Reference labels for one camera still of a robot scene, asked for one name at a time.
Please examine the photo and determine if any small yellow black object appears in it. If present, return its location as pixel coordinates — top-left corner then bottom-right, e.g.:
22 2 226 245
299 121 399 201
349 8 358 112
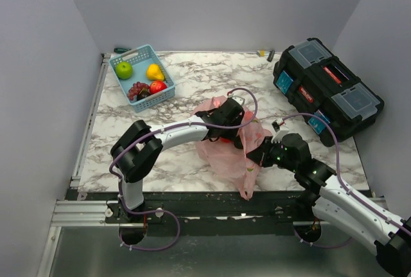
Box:
256 49 275 62

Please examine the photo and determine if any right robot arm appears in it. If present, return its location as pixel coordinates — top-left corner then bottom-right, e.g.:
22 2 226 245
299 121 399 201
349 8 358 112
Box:
247 133 410 276

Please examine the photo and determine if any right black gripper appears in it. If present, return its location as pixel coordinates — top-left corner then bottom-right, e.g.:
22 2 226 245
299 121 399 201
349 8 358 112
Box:
246 136 298 173

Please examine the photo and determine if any red fake strawberry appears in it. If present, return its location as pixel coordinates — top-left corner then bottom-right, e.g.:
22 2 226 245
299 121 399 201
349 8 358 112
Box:
220 138 232 143

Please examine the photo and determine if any purple fake grape bunch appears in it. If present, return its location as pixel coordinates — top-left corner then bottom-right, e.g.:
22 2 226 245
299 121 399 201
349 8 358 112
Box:
127 82 150 102

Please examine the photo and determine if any green fake fruit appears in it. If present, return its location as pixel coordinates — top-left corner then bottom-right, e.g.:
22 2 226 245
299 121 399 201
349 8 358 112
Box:
115 62 134 80

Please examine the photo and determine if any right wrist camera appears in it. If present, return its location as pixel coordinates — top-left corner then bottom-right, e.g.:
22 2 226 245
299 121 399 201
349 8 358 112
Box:
271 118 289 143

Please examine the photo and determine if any yellow fake pear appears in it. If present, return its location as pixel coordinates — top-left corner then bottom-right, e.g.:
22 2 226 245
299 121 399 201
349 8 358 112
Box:
146 64 165 81

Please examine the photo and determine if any green screwdriver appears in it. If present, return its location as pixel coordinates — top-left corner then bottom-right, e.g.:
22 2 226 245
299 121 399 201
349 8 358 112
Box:
113 48 130 54

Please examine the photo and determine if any red fake apple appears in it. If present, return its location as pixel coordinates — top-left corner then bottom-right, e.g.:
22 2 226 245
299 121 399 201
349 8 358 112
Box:
149 80 168 94

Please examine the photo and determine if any pink plastic bag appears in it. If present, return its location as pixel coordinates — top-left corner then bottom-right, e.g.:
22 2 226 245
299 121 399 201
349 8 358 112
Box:
195 107 272 200

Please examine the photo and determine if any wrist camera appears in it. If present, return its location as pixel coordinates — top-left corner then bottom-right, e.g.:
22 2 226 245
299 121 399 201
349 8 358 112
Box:
271 118 289 143
229 96 245 106

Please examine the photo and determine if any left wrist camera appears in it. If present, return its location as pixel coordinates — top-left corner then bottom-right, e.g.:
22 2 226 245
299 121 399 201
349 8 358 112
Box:
229 96 245 106

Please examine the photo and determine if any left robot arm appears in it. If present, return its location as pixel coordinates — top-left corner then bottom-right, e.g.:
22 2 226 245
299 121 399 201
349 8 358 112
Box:
110 96 245 222

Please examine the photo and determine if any black toolbox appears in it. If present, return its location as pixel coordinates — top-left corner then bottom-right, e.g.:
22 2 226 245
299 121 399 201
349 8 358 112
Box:
273 38 385 147

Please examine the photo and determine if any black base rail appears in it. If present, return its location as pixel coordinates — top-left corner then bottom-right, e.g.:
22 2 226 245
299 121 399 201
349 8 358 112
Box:
54 189 320 237

